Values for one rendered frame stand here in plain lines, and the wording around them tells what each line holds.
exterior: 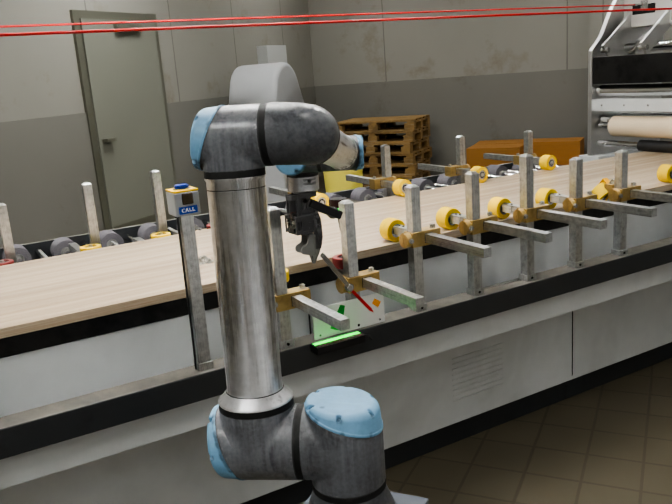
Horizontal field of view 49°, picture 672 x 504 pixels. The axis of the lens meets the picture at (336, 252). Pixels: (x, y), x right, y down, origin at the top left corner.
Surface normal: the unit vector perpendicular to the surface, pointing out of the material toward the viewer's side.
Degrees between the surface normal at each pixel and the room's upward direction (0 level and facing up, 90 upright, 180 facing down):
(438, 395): 90
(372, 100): 90
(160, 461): 90
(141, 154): 90
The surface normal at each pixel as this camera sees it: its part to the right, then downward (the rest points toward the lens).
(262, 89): -0.42, 0.07
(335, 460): -0.13, 0.25
